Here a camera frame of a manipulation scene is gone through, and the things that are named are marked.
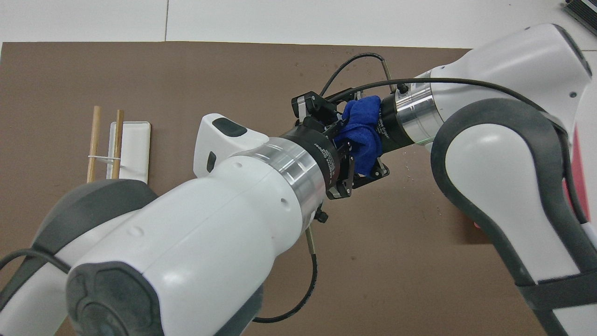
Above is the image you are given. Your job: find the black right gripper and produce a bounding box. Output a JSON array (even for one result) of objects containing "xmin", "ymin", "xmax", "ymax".
[{"xmin": 378, "ymin": 93, "xmax": 412, "ymax": 153}]

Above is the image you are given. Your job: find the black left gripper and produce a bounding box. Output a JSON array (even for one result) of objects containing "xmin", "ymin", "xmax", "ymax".
[{"xmin": 280, "ymin": 90, "xmax": 390, "ymax": 201}]

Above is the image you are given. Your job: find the blue towel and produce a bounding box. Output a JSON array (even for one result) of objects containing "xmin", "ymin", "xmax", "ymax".
[{"xmin": 333, "ymin": 96, "xmax": 384, "ymax": 177}]

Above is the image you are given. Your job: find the brown table mat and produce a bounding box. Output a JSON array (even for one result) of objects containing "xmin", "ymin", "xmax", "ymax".
[{"xmin": 0, "ymin": 41, "xmax": 551, "ymax": 336}]

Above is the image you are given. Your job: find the pink plastic bin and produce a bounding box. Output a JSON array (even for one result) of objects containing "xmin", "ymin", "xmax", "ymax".
[{"xmin": 473, "ymin": 126, "xmax": 589, "ymax": 229}]

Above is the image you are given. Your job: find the white rack base tray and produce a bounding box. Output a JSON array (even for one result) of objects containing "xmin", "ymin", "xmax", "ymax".
[{"xmin": 106, "ymin": 121, "xmax": 152, "ymax": 184}]

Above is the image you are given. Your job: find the wooden rod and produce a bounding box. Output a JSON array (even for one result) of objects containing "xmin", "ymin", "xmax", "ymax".
[
  {"xmin": 87, "ymin": 106, "xmax": 102, "ymax": 183},
  {"xmin": 111, "ymin": 110, "xmax": 125, "ymax": 180}
]

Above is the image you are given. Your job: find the grey ribbed device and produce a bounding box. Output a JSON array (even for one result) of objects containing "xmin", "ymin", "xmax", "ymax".
[{"xmin": 562, "ymin": 0, "xmax": 597, "ymax": 24}]

